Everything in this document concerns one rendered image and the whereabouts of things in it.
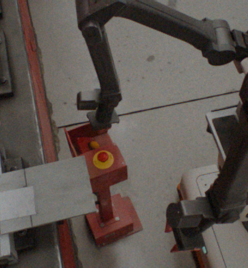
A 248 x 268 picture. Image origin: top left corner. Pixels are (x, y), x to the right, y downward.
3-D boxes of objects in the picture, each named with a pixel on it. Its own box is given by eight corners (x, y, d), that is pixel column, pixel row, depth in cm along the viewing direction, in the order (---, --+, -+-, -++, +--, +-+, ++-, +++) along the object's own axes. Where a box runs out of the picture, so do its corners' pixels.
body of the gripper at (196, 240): (180, 250, 107) (196, 239, 101) (169, 212, 112) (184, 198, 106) (202, 249, 110) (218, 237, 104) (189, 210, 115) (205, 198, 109)
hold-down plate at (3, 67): (14, 96, 156) (12, 91, 154) (-1, 99, 156) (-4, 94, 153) (5, 36, 171) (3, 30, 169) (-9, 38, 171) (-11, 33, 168)
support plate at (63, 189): (96, 212, 121) (96, 210, 120) (1, 235, 118) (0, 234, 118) (84, 156, 130) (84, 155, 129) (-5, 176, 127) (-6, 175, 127)
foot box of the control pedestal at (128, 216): (144, 229, 220) (144, 221, 210) (97, 248, 216) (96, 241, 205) (128, 195, 230) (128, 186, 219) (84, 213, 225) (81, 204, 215)
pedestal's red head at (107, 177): (127, 179, 162) (127, 157, 147) (87, 195, 159) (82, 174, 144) (108, 137, 172) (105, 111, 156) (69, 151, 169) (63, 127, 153)
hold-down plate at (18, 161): (36, 248, 128) (33, 245, 125) (17, 253, 128) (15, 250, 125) (23, 160, 143) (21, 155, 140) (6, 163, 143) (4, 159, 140)
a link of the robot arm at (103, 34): (102, 24, 97) (96, -15, 101) (76, 28, 97) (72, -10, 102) (124, 107, 137) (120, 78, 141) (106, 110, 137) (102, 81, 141)
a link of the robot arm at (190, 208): (244, 216, 95) (230, 180, 100) (201, 218, 90) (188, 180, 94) (212, 237, 104) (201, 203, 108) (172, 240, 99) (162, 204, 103)
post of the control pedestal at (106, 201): (114, 218, 211) (107, 168, 165) (103, 222, 210) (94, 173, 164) (109, 208, 214) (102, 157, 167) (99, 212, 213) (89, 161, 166)
